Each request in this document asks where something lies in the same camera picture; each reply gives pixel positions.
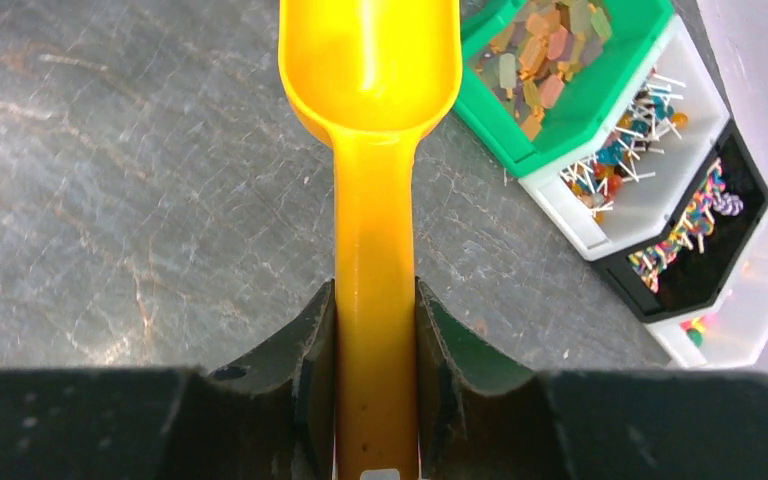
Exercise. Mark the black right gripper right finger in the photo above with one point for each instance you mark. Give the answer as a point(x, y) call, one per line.
point(485, 416)

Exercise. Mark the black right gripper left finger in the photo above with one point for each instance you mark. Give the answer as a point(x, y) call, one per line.
point(266, 415)

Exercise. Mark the yellow plastic scoop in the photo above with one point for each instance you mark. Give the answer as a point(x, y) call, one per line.
point(371, 79)

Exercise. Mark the black bin with swirl candies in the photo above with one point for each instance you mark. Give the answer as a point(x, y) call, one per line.
point(695, 279)

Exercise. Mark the white bin with colourful candies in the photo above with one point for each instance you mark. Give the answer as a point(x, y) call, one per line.
point(733, 331)

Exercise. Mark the white bin with lollipops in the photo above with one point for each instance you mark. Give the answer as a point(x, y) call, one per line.
point(644, 206)

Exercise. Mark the green plastic candy bin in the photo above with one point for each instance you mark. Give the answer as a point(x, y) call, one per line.
point(586, 108)

